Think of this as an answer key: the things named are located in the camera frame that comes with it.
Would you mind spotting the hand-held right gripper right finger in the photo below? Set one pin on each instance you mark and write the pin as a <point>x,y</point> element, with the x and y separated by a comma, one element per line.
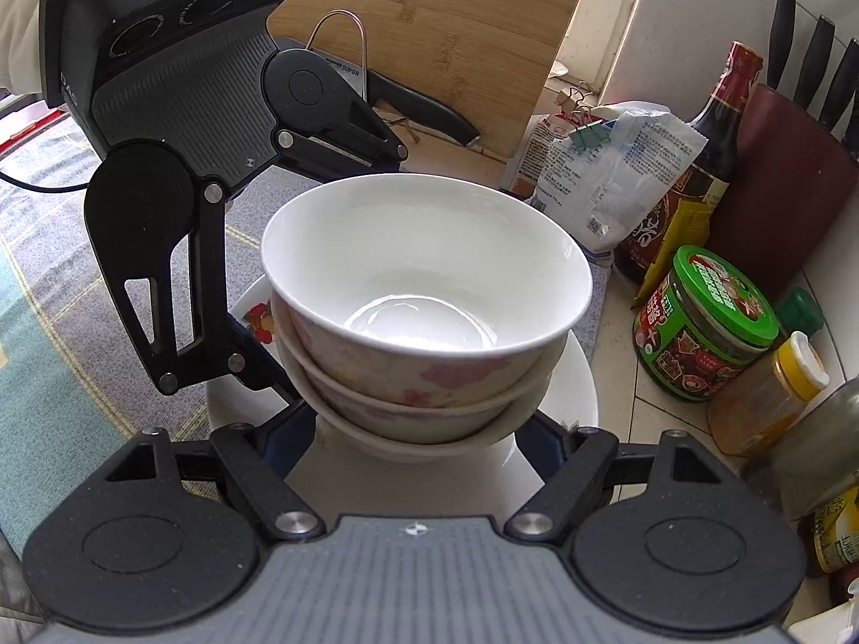
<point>543,449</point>

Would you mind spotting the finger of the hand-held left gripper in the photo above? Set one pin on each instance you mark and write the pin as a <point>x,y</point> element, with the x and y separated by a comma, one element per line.
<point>258,375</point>
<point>362,147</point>

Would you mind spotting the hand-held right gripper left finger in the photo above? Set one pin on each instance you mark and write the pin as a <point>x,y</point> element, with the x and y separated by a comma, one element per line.
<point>288,443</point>

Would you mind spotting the white fruit print plate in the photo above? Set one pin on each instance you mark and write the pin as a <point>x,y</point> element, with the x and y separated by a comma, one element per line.
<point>570,409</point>

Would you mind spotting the white pink floral bowl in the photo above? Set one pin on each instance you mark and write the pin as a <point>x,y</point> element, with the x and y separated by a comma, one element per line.
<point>376,409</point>
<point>416,451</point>
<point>429,261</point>

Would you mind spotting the person's left forearm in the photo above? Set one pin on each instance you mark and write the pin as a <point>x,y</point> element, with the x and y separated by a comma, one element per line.
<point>20,27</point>

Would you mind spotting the bamboo cutting board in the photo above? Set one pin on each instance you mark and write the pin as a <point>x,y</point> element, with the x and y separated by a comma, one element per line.
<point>436,27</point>

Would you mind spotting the white orange seasoning packet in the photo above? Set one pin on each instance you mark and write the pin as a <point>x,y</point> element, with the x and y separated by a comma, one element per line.
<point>527,161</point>

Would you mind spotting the green lid sauce jar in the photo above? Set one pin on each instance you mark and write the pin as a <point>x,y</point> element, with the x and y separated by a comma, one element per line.
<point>698,342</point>

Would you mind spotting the grey blue checked mat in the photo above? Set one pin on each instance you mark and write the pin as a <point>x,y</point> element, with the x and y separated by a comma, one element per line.
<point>67,322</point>

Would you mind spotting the amber spice bottle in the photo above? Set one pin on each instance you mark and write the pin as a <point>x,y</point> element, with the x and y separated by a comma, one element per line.
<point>758,402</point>

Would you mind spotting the green binder clip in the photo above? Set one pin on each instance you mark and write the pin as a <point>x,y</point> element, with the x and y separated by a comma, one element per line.
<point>590,135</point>

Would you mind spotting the white blue plastic packet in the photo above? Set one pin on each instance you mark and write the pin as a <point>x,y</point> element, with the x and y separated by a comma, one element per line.
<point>624,174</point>

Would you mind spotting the green capped bottle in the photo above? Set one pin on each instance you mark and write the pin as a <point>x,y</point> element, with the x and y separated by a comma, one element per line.
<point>798,312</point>

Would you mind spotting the yellow label jar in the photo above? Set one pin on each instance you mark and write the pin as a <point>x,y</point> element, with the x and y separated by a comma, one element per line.
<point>835,530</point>

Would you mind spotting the dark soy sauce bottle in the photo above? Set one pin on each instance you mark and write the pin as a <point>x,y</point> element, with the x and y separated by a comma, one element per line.
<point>698,181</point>

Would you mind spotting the dark red knife block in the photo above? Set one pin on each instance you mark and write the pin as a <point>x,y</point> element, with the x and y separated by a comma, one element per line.
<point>792,201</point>

